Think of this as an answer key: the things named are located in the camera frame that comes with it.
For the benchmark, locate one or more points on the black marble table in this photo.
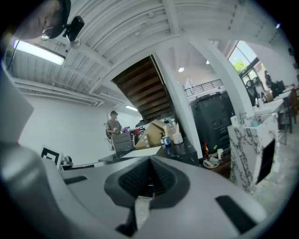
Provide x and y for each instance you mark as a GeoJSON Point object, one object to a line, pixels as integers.
{"type": "Point", "coordinates": [180, 150]}

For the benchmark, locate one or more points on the black metal railing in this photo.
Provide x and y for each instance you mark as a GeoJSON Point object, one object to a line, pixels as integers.
{"type": "Point", "coordinates": [203, 87]}

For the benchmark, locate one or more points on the grey drawer box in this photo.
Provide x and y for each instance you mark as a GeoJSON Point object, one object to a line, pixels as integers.
{"type": "Point", "coordinates": [122, 141]}

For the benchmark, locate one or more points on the bowl of small items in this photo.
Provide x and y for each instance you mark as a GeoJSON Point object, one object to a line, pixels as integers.
{"type": "Point", "coordinates": [211, 162]}

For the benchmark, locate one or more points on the small ceiling light panel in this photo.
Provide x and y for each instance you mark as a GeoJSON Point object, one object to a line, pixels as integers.
{"type": "Point", "coordinates": [131, 108]}

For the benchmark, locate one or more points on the long white table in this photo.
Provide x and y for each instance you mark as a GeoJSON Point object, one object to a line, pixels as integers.
{"type": "Point", "coordinates": [268, 106]}

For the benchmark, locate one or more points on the large window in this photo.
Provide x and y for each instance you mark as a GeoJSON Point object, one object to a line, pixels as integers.
{"type": "Point", "coordinates": [243, 58]}

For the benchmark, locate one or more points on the house-shaped wooden box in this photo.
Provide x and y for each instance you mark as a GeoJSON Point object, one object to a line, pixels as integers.
{"type": "Point", "coordinates": [154, 134]}

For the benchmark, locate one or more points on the black head-mounted camera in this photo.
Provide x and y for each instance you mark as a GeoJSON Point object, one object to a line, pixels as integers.
{"type": "Point", "coordinates": [75, 26]}

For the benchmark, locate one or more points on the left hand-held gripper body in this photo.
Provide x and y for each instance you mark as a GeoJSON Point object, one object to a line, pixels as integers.
{"type": "Point", "coordinates": [50, 156]}

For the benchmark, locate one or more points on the teal cup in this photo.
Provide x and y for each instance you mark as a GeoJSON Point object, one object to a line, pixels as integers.
{"type": "Point", "coordinates": [255, 122]}

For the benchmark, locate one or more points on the red and yellow toy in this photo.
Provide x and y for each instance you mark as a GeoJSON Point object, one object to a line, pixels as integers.
{"type": "Point", "coordinates": [205, 149]}

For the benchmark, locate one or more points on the red object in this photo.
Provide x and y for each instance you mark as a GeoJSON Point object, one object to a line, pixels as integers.
{"type": "Point", "coordinates": [138, 133]}

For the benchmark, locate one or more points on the small white jar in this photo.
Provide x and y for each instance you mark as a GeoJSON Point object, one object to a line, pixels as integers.
{"type": "Point", "coordinates": [220, 153]}

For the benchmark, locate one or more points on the white flat board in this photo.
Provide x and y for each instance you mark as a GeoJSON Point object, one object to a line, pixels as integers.
{"type": "Point", "coordinates": [146, 151]}

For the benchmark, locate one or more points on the black computer monitor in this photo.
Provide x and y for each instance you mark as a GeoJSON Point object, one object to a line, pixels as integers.
{"type": "Point", "coordinates": [278, 87]}

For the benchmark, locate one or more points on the white round ceiling fixture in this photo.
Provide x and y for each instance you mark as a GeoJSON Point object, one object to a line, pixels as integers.
{"type": "Point", "coordinates": [75, 43]}

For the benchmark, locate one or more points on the brown wooden chair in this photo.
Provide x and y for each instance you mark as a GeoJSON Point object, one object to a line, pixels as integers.
{"type": "Point", "coordinates": [293, 109]}

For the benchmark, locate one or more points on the white marble sink cabinet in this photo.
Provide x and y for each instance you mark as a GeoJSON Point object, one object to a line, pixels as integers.
{"type": "Point", "coordinates": [247, 154]}

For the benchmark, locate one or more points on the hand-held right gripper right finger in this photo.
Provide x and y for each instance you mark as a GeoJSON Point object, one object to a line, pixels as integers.
{"type": "Point", "coordinates": [201, 210]}

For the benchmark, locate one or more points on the blue and white mug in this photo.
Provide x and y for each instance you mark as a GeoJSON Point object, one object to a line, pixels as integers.
{"type": "Point", "coordinates": [166, 141]}

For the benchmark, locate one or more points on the black office chair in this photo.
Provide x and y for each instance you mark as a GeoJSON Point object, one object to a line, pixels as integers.
{"type": "Point", "coordinates": [254, 89]}

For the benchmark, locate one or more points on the long ceiling light panel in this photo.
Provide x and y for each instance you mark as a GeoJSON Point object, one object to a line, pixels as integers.
{"type": "Point", "coordinates": [39, 51]}

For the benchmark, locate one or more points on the silver faucet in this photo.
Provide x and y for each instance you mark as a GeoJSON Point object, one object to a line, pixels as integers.
{"type": "Point", "coordinates": [242, 117]}

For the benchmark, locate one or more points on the white pump bottle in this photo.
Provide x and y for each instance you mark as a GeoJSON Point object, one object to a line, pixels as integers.
{"type": "Point", "coordinates": [234, 121]}

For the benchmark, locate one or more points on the brown wooden staircase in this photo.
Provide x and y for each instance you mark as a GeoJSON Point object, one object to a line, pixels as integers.
{"type": "Point", "coordinates": [146, 91]}

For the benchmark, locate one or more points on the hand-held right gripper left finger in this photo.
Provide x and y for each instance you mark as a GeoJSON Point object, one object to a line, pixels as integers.
{"type": "Point", "coordinates": [93, 193]}

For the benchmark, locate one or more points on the round ceiling lamp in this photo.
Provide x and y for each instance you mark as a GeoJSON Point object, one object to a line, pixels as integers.
{"type": "Point", "coordinates": [181, 69]}

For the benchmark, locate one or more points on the round-lens glasses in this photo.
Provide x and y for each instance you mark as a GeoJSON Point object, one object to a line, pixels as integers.
{"type": "Point", "coordinates": [46, 32]}

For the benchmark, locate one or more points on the large black cabinet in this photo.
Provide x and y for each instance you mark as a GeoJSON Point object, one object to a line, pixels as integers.
{"type": "Point", "coordinates": [212, 121]}

